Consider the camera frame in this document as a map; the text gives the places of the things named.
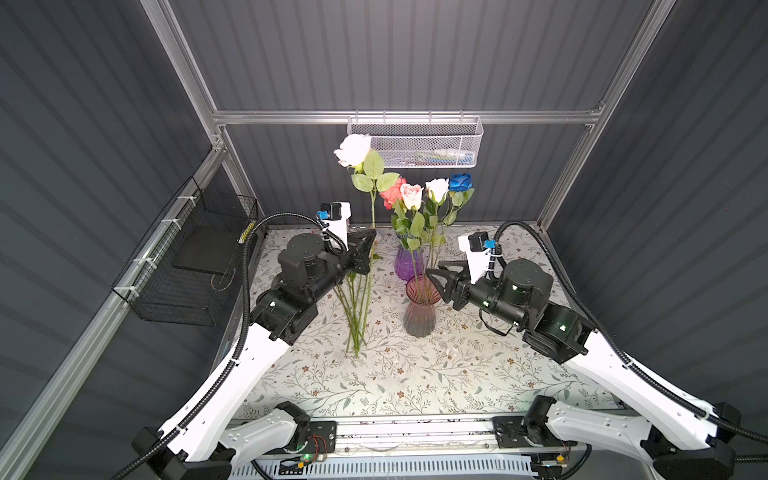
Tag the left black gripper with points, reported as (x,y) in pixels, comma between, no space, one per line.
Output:
(357,250)

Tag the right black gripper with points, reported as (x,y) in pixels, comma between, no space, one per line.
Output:
(456,284)

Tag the blue purple glass vase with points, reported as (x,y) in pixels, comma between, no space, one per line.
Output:
(408,263)

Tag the pink red glass vase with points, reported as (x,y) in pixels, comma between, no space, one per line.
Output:
(420,316)

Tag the light pink rose stem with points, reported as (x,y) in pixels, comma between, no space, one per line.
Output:
(413,222)

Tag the coral pink rose stem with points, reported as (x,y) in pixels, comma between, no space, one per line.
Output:
(392,201)

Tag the blue rose stem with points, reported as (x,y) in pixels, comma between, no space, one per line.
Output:
(461,190)

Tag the white rose stem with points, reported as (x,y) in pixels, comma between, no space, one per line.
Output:
(366,167)

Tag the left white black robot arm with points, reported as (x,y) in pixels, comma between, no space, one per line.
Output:
(198,442)

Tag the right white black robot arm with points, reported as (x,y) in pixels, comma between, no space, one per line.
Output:
(675,442)

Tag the bunch of artificial flowers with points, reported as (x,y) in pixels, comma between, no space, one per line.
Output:
(354,295)

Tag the floral patterned table mat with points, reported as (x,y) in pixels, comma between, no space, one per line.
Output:
(461,367)

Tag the yellow green marker pen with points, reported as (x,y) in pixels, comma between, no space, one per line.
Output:
(246,232)

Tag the tubes in white basket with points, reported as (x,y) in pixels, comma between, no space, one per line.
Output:
(449,156)

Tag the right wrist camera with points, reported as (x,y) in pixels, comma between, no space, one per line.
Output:
(479,249)

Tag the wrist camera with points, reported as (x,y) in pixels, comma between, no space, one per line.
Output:
(334,217)
(479,249)

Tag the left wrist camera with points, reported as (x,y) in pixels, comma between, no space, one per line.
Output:
(334,217)

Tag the white wire mesh basket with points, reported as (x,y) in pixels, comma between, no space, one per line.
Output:
(391,134)

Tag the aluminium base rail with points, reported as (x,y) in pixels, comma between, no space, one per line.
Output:
(586,444)

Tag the black wire mesh basket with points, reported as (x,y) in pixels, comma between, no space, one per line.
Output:
(189,272)

